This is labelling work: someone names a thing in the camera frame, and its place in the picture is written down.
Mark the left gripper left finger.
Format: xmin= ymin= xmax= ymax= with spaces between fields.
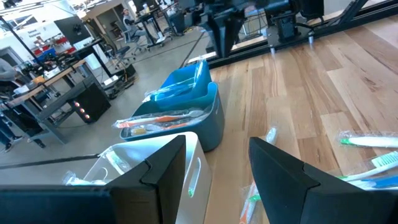
xmin=0 ymin=134 xmax=187 ymax=224

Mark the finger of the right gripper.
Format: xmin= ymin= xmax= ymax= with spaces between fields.
xmin=207 ymin=17 xmax=228 ymax=58
xmin=226 ymin=17 xmax=247 ymax=58

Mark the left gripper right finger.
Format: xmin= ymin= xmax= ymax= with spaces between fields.
xmin=248 ymin=136 xmax=398 ymax=224

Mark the blue toothbrush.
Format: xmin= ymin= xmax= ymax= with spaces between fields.
xmin=161 ymin=76 xmax=200 ymax=93
xmin=193 ymin=58 xmax=208 ymax=86
xmin=356 ymin=175 xmax=398 ymax=191
xmin=142 ymin=79 xmax=200 ymax=103

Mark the pile of packaged toothbrushes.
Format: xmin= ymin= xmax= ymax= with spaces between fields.
xmin=186 ymin=0 xmax=398 ymax=68

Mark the light grey plastic bin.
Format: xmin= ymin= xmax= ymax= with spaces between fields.
xmin=82 ymin=131 xmax=213 ymax=224

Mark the teal plastic bin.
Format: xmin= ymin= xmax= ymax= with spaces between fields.
xmin=150 ymin=60 xmax=213 ymax=109

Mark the black wheeled cart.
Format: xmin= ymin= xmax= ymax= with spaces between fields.
xmin=136 ymin=6 xmax=177 ymax=50

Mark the dark grey plastic bin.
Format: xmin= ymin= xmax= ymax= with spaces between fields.
xmin=119 ymin=82 xmax=226 ymax=153

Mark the office chair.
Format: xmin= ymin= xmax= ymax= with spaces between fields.
xmin=105 ymin=43 xmax=133 ymax=70

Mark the black computer tower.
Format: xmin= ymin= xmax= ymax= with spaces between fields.
xmin=67 ymin=82 xmax=112 ymax=124

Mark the black monitor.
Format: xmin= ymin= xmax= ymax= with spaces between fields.
xmin=54 ymin=15 xmax=93 ymax=47

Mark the wooden top workbench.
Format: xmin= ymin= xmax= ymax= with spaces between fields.
xmin=0 ymin=58 xmax=106 ymax=146

